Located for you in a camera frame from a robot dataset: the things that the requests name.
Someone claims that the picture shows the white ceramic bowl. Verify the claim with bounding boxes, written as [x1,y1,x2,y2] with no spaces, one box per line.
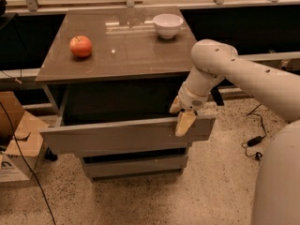
[153,14,184,38]

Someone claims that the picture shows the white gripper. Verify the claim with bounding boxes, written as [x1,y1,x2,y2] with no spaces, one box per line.
[169,82,209,137]

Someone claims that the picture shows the grey drawer cabinet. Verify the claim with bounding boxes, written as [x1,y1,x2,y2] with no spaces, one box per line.
[35,6,214,183]

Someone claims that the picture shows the black power adapter cable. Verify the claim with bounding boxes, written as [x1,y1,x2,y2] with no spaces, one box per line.
[240,102,268,161]

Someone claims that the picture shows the grey drawer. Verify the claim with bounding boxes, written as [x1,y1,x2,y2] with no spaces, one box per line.
[40,97,215,159]
[82,155,188,179]

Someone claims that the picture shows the red apple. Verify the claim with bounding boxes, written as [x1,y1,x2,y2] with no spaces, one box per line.
[69,36,92,57]

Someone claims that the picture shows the brown cardboard box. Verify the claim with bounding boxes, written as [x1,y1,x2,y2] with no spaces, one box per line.
[0,91,48,183]

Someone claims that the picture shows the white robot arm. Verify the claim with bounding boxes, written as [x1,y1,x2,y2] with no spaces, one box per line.
[170,39,300,225]

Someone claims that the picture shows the black stand foot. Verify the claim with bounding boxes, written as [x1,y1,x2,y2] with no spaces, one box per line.
[44,148,58,161]

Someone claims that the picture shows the grey top drawer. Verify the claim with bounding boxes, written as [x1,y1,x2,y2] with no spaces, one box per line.
[40,97,215,159]

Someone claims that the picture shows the black cable on left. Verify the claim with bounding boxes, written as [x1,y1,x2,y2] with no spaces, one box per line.
[0,100,57,225]

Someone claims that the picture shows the grey bottom drawer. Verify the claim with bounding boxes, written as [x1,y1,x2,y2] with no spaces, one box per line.
[82,155,188,179]

